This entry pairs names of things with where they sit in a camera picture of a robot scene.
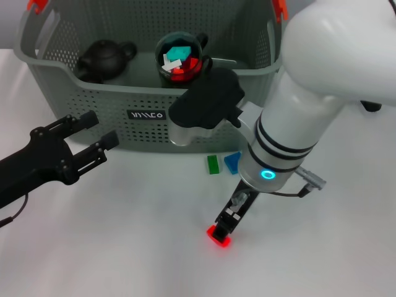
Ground metal right wrist connector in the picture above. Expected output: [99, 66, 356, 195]
[295, 166, 328, 191]

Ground long red toy brick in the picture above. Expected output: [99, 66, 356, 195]
[206, 225, 231, 248]

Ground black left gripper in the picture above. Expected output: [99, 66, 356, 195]
[0, 111, 120, 210]

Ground teal square toy plate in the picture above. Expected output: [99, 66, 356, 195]
[166, 46, 191, 62]

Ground grey perforated storage basket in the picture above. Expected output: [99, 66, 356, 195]
[14, 0, 290, 154]

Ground white toy brick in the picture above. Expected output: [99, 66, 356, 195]
[163, 58, 183, 71]

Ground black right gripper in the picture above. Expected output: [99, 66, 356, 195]
[214, 181, 260, 239]

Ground thin dark gripper cable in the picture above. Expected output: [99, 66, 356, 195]
[0, 193, 29, 228]
[272, 184, 314, 199]

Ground orange basket latch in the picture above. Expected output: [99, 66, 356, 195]
[27, 0, 49, 15]
[272, 0, 289, 24]

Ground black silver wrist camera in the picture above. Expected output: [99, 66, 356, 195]
[168, 67, 259, 147]

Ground black clay teapot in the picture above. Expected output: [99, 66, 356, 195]
[76, 40, 137, 85]

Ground blue square toy plate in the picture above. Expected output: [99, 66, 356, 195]
[223, 151, 243, 176]

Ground glass pitcher black handle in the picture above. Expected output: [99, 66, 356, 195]
[360, 100, 383, 113]

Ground green toy brick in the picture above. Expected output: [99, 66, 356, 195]
[206, 154, 223, 176]

